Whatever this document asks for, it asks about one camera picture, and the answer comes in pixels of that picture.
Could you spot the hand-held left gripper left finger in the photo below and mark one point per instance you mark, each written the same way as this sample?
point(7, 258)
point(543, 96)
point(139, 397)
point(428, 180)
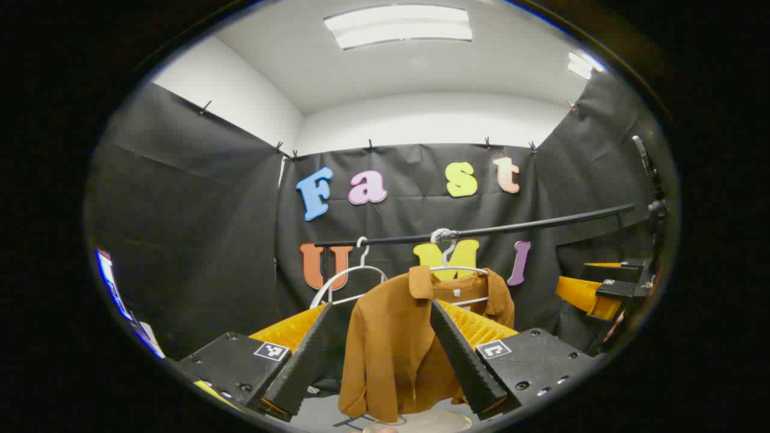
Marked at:
point(304, 361)

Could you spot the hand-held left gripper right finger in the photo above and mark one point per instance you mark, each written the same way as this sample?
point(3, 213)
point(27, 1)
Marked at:
point(466, 361)

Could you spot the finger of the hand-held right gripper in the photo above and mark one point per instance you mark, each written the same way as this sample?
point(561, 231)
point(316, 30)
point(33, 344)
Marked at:
point(616, 290)
point(634, 264)

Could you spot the brown jacket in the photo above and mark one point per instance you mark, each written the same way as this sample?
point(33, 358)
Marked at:
point(391, 337)

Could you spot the white plastic hanger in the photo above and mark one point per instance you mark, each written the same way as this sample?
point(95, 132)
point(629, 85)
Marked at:
point(364, 255)
point(466, 269)

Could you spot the black clothes rack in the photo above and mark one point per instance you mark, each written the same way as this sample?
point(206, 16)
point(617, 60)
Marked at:
point(541, 221)

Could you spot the grey tape wad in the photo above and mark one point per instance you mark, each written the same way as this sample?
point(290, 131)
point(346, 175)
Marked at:
point(442, 234)

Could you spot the row of black clips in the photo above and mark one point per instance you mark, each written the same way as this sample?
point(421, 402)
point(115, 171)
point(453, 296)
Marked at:
point(370, 145)

